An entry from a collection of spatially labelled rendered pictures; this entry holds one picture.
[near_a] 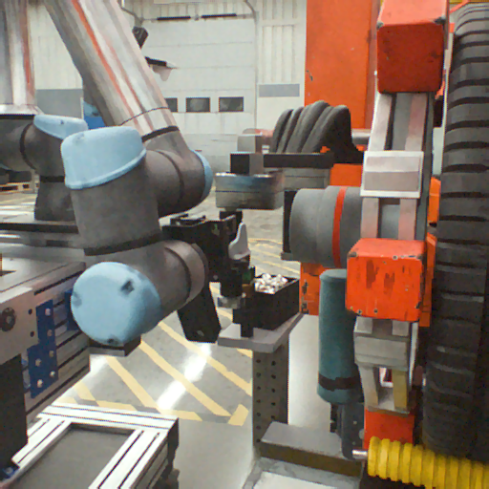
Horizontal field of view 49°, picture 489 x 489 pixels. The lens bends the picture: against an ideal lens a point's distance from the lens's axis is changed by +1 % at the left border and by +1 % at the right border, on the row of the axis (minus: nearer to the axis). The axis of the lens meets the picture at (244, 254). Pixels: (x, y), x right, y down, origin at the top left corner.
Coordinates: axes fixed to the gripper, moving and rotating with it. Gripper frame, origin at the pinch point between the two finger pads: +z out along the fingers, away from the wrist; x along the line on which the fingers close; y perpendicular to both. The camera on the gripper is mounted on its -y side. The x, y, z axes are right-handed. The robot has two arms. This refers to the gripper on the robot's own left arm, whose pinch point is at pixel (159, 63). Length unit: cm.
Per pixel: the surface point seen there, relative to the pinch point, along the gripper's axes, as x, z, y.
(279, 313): 57, -10, 67
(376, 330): 100, -86, 34
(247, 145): 76, -81, 15
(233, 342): 51, -24, 74
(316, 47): 59, -15, -7
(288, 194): 70, -48, 26
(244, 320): 53, -24, 67
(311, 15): 56, -15, -14
